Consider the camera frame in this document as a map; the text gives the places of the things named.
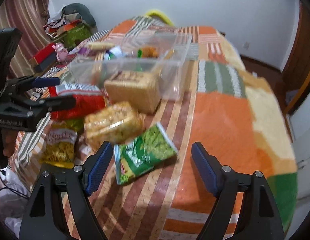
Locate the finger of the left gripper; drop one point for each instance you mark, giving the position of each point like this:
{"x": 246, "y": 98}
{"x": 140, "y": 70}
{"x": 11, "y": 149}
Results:
{"x": 21, "y": 86}
{"x": 52, "y": 104}

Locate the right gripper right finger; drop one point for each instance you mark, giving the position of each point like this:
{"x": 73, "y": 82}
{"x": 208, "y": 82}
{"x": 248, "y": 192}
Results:
{"x": 259, "y": 217}

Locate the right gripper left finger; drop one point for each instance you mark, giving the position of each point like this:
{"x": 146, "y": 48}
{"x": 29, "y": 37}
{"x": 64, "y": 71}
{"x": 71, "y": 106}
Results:
{"x": 44, "y": 217}

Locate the red snack bag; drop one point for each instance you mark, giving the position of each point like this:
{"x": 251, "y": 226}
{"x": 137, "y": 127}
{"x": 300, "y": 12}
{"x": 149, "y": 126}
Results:
{"x": 89, "y": 99}

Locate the yellow puffed snack bag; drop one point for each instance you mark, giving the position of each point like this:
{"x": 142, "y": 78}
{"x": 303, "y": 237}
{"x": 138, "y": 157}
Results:
{"x": 116, "y": 124}

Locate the yellow chips bag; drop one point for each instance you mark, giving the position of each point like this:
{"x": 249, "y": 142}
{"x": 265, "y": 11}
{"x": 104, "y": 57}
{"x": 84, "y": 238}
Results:
{"x": 59, "y": 148}

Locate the pink plush toy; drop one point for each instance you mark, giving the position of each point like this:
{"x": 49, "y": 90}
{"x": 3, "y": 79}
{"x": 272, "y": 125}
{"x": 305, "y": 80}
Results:
{"x": 61, "y": 52}

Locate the purple snack packet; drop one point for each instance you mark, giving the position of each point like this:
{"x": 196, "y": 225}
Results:
{"x": 84, "y": 51}

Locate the striped curtain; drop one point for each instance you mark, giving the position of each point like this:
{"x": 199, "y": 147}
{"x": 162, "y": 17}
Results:
{"x": 29, "y": 16}

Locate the tan cracker pack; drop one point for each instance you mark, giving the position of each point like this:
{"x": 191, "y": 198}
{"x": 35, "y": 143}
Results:
{"x": 140, "y": 89}

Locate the dark grey clothing pile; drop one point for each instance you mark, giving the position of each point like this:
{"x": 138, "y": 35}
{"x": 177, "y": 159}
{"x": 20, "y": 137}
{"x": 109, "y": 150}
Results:
{"x": 82, "y": 10}

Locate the green pea snack bag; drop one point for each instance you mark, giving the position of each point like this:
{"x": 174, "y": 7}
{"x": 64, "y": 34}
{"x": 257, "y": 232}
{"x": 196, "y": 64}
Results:
{"x": 142, "y": 154}

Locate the small green snack packet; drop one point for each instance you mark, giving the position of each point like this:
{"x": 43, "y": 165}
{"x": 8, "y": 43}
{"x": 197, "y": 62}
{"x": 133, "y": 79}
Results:
{"x": 140, "y": 53}

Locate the patchwork orange bed blanket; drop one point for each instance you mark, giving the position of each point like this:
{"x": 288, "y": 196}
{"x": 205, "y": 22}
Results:
{"x": 233, "y": 114}

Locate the white sticker covered appliance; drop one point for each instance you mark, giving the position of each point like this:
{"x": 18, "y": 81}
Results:
{"x": 300, "y": 127}

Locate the clear plastic storage bin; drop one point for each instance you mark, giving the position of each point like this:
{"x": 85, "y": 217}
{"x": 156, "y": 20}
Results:
{"x": 164, "y": 55}

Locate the yellow pillow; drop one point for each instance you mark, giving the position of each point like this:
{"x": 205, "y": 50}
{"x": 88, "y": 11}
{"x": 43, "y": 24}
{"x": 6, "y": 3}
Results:
{"x": 154, "y": 13}

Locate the brown wooden door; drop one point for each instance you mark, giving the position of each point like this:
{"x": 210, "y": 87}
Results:
{"x": 296, "y": 74}

